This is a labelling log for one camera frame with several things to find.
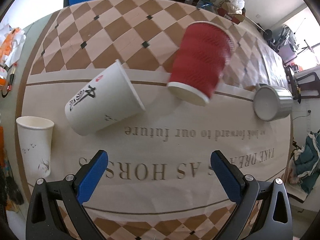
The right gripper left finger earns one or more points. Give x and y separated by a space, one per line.
44 219

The red ribbed paper cup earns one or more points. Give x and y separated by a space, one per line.
205 50

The grey ribbed mug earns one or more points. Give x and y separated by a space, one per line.
272 102

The white cup with birds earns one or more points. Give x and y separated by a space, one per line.
35 139

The white cup with calligraphy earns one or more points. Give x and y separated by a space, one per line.
108 98

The teal cloth pile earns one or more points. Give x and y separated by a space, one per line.
306 161

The crumpled white orange wrapper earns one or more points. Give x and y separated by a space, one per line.
12 42

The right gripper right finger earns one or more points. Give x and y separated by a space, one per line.
274 219

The checkered printed tablecloth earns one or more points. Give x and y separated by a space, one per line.
158 183

